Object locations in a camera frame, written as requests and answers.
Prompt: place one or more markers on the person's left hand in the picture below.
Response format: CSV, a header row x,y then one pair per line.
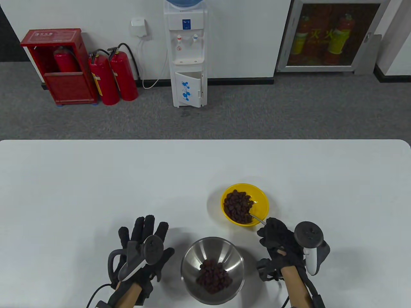
x,y
141,229

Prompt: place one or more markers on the person's right hand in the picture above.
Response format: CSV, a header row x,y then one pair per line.
x,y
279,240

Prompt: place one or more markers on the steel spoon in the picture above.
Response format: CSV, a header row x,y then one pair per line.
x,y
257,219

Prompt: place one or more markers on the pile of dry cranberries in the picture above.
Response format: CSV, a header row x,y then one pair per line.
x,y
237,205
213,277

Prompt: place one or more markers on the steel mixing bowl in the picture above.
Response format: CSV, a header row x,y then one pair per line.
x,y
192,256

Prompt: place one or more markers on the person's left forearm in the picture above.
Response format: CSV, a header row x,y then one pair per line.
x,y
130,293

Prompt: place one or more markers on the person's right forearm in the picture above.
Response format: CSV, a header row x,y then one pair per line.
x,y
295,288

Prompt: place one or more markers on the yellow plastic bowl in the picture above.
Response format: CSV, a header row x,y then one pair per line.
x,y
260,197

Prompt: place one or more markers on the black grey hand controller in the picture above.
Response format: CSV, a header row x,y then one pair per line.
x,y
152,248
310,235

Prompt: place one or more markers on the red fire extinguisher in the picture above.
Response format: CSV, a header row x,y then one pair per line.
x,y
104,83
65,62
123,77

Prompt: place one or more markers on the red fire extinguisher box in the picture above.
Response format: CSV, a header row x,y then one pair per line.
x,y
67,86

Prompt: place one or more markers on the white water dispenser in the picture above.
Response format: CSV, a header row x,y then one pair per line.
x,y
188,48

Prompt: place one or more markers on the glass door hydrant cabinet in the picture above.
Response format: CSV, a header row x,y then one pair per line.
x,y
330,35

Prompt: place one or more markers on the black door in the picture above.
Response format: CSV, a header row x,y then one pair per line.
x,y
9,41

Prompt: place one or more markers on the blue water bottle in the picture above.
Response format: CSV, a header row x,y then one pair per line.
x,y
184,3

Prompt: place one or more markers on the white wall socket box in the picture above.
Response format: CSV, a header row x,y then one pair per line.
x,y
139,26

